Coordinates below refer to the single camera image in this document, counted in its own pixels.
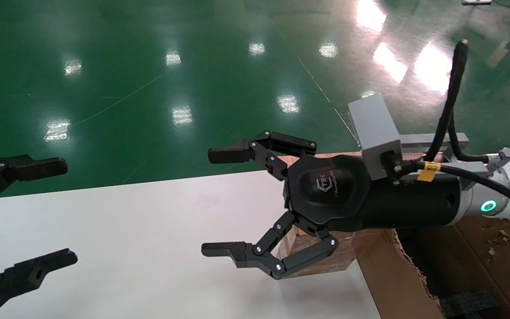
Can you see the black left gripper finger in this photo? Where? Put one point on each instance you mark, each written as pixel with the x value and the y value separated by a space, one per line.
pixel 29 272
pixel 38 167

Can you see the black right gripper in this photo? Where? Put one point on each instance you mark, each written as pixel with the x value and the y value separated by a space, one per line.
pixel 339 195

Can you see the small taped cardboard box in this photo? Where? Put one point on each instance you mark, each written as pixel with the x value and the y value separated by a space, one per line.
pixel 299 248

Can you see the big torn cardboard box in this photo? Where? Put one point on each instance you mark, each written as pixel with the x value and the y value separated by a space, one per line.
pixel 396 283

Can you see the black foam block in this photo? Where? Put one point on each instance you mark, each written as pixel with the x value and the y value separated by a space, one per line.
pixel 467 305

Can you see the white flat floor base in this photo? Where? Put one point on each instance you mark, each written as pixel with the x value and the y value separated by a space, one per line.
pixel 476 1

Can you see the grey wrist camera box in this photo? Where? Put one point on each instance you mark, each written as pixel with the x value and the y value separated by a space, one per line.
pixel 374 128

